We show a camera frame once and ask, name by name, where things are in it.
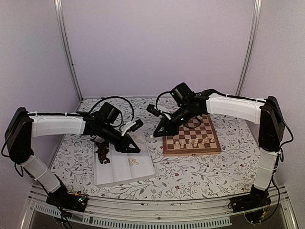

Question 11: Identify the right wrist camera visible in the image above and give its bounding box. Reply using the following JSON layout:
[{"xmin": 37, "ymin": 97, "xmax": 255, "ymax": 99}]
[{"xmin": 146, "ymin": 104, "xmax": 171, "ymax": 120}]

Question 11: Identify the floral patterned table mat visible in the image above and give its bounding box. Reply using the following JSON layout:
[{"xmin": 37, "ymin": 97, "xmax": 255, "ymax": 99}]
[{"xmin": 51, "ymin": 97, "xmax": 260, "ymax": 200}]

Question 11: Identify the light chess pieces pile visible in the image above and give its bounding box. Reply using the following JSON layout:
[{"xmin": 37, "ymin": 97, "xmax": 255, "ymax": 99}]
[{"xmin": 127, "ymin": 135, "xmax": 145, "ymax": 167}]

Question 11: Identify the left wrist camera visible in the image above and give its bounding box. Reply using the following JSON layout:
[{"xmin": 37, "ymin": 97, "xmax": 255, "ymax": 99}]
[{"xmin": 121, "ymin": 119, "xmax": 143, "ymax": 136}]

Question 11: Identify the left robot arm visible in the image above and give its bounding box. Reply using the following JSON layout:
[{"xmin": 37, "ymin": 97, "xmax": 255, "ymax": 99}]
[{"xmin": 3, "ymin": 102, "xmax": 142, "ymax": 207}]

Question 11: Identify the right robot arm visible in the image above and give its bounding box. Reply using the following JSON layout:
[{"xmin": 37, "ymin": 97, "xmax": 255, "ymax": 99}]
[{"xmin": 147, "ymin": 83, "xmax": 288, "ymax": 208}]

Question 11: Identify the wooden chessboard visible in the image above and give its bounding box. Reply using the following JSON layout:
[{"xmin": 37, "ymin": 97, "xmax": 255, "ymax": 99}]
[{"xmin": 163, "ymin": 115, "xmax": 221, "ymax": 156}]

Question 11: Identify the aluminium frame post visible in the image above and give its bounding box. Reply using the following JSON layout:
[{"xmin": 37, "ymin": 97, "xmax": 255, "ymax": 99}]
[
  {"xmin": 54, "ymin": 0, "xmax": 83, "ymax": 101},
  {"xmin": 235, "ymin": 0, "xmax": 262, "ymax": 96}
]

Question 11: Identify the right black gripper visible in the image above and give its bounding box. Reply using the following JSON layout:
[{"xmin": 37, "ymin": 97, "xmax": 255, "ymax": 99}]
[{"xmin": 154, "ymin": 103, "xmax": 198, "ymax": 137}]

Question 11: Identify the left aluminium frame post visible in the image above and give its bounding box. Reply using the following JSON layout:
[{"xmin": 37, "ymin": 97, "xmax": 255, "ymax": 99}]
[{"xmin": 54, "ymin": 0, "xmax": 83, "ymax": 101}]

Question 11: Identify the right aluminium frame post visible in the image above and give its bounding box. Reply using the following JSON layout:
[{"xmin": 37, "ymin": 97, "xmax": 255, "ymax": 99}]
[{"xmin": 235, "ymin": 0, "xmax": 262, "ymax": 96}]

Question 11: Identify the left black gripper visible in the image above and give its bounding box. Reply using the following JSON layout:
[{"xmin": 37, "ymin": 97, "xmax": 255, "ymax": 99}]
[{"xmin": 99, "ymin": 123, "xmax": 141, "ymax": 154}]

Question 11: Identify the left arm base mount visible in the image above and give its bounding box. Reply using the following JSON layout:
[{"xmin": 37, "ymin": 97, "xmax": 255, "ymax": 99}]
[{"xmin": 46, "ymin": 190, "xmax": 88, "ymax": 212}]

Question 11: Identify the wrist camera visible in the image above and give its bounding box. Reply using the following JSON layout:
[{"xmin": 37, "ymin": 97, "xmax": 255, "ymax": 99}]
[
  {"xmin": 146, "ymin": 104, "xmax": 171, "ymax": 120},
  {"xmin": 121, "ymin": 119, "xmax": 143, "ymax": 136}
]

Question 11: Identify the dark chess pieces pile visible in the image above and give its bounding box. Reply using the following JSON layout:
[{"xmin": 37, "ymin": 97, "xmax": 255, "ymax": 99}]
[{"xmin": 96, "ymin": 141, "xmax": 110, "ymax": 164}]

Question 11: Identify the white divided tray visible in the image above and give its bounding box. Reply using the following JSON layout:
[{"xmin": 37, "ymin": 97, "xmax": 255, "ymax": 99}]
[{"xmin": 93, "ymin": 131, "xmax": 155, "ymax": 188}]

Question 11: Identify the front aluminium rail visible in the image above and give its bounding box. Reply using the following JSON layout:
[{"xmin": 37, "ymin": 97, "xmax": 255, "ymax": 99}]
[{"xmin": 20, "ymin": 188, "xmax": 298, "ymax": 229}]

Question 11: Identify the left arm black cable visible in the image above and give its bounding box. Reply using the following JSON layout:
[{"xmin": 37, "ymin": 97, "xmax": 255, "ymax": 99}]
[{"xmin": 89, "ymin": 95, "xmax": 134, "ymax": 125}]

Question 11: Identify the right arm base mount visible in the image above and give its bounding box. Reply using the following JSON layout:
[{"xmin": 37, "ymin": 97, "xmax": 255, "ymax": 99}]
[{"xmin": 228, "ymin": 194, "xmax": 271, "ymax": 224}]

